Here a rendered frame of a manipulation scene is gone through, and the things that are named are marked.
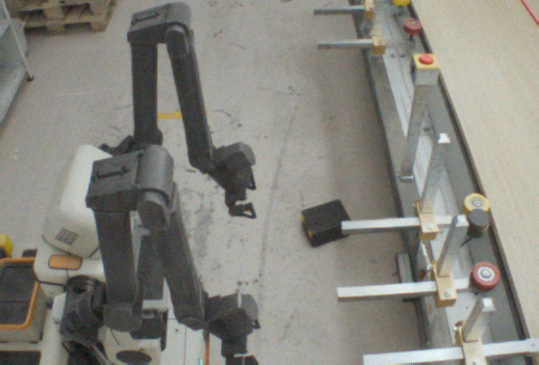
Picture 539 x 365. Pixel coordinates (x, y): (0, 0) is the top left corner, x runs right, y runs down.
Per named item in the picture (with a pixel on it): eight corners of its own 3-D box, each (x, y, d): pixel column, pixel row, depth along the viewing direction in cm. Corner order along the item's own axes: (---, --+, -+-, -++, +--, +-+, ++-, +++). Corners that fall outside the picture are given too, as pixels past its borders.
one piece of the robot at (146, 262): (117, 342, 138) (93, 301, 122) (129, 256, 157) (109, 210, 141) (177, 341, 138) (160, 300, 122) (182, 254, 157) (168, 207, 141)
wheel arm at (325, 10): (313, 16, 255) (313, 9, 252) (313, 13, 257) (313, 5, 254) (404, 15, 254) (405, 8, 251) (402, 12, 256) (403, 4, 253)
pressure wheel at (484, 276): (466, 306, 150) (475, 285, 142) (460, 282, 155) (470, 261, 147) (492, 303, 150) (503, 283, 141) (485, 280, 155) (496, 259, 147)
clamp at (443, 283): (436, 308, 148) (440, 299, 144) (428, 268, 157) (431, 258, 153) (455, 306, 148) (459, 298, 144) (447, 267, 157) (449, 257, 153)
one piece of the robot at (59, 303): (61, 340, 114) (50, 316, 106) (64, 320, 118) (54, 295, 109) (105, 343, 115) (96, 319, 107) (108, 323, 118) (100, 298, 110)
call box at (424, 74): (414, 88, 163) (417, 66, 157) (409, 73, 168) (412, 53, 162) (436, 87, 163) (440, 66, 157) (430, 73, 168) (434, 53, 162)
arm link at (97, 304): (89, 288, 110) (86, 311, 106) (119, 272, 105) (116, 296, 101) (124, 305, 115) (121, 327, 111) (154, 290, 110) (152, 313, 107)
